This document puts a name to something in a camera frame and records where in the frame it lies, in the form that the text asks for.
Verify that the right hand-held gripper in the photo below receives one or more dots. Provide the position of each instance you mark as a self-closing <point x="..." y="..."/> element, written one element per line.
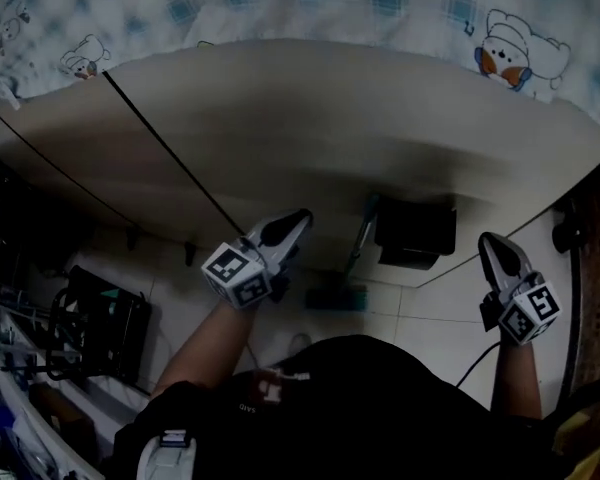
<point x="530" y="313"/>

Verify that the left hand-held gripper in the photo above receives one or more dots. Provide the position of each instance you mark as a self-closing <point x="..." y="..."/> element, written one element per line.
<point x="237" y="278"/>

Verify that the teal and chrome mop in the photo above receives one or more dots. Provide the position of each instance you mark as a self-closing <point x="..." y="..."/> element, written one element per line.
<point x="337" y="299"/>

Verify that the person's right forearm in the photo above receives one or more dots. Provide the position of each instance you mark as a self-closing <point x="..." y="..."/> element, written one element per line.
<point x="515" y="378"/>

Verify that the person's left forearm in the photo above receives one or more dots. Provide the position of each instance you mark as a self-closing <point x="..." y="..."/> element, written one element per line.
<point x="205" y="348"/>

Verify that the black box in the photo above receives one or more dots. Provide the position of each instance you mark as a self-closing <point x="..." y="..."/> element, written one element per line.
<point x="415" y="230"/>

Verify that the person's grey shoe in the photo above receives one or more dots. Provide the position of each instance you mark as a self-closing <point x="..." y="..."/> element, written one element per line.
<point x="301" y="344"/>

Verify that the beige cabinet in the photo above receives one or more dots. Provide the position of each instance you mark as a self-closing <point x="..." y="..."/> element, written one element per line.
<point x="330" y="118"/>

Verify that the yellow bag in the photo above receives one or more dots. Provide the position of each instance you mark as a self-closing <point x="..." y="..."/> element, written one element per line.
<point x="580" y="428"/>

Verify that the person's black shirt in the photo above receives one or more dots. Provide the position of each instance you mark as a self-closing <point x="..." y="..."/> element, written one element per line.
<point x="370" y="408"/>

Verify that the black crate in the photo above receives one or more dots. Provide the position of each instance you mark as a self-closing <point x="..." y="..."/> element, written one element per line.
<point x="105" y="328"/>

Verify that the checkered cartoon print cloth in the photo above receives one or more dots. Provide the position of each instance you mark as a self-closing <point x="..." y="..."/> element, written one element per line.
<point x="330" y="8"/>

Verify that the white chest-worn device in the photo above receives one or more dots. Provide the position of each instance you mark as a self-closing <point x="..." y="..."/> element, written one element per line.
<point x="167" y="460"/>

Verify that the cluttered white shelf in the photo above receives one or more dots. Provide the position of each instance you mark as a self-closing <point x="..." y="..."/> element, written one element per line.
<point x="10" y="393"/>

